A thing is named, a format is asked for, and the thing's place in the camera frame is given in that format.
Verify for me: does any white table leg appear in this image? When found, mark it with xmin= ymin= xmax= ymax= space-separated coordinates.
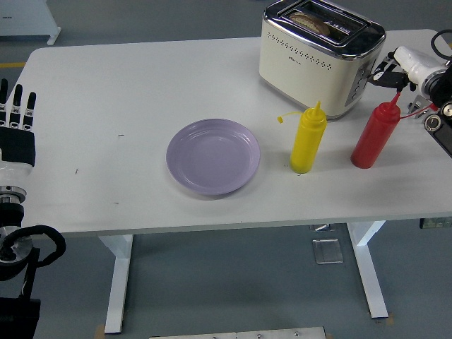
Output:
xmin=345 ymin=220 xmax=390 ymax=320
xmin=97 ymin=233 xmax=135 ymax=335

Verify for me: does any cream and chrome toaster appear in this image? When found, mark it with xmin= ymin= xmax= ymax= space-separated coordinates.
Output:
xmin=257 ymin=0 xmax=386 ymax=120

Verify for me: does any purple plate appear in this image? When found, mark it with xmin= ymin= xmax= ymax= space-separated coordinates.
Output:
xmin=166 ymin=118 xmax=261 ymax=197

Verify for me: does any slice of bread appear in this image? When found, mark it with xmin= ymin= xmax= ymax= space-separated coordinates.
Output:
xmin=290 ymin=12 xmax=331 ymax=36

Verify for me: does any red squeeze bottle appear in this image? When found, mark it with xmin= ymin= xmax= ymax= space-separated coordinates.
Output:
xmin=350 ymin=91 xmax=439 ymax=170

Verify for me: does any metal floor socket cover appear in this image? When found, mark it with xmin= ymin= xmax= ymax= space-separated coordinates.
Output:
xmin=311 ymin=238 xmax=344 ymax=265

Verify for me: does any table height control panel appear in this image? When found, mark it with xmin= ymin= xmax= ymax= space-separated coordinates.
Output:
xmin=419 ymin=217 xmax=452 ymax=230

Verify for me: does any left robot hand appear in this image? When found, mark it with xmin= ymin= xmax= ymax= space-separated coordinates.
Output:
xmin=0 ymin=78 xmax=38 ymax=188

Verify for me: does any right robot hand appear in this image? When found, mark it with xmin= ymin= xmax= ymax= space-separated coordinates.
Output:
xmin=367 ymin=45 xmax=447 ymax=94

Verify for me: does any yellow squeeze bottle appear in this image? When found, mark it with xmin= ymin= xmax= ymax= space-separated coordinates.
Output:
xmin=276 ymin=100 xmax=328 ymax=174

